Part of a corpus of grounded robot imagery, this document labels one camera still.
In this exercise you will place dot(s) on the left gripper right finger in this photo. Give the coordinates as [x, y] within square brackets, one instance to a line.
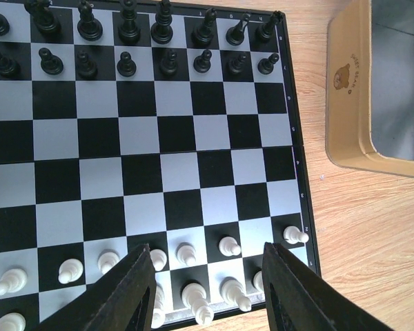
[298, 299]

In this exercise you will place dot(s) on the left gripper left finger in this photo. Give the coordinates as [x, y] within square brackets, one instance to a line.
[123, 299]

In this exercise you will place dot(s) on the white piece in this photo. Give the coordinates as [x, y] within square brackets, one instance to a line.
[12, 322]
[232, 292]
[194, 297]
[159, 314]
[258, 281]

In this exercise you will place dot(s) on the white pawn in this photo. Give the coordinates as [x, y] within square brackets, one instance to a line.
[186, 254]
[107, 260]
[229, 246]
[293, 235]
[159, 259]
[70, 271]
[13, 281]

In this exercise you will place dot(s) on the gold metal tin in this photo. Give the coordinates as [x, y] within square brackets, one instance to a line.
[370, 87]

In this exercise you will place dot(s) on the black and grey chessboard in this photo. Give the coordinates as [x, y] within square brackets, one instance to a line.
[115, 162]

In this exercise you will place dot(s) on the black pawn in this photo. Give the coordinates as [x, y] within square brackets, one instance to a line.
[169, 64]
[126, 67]
[86, 68]
[235, 65]
[50, 63]
[8, 66]
[202, 63]

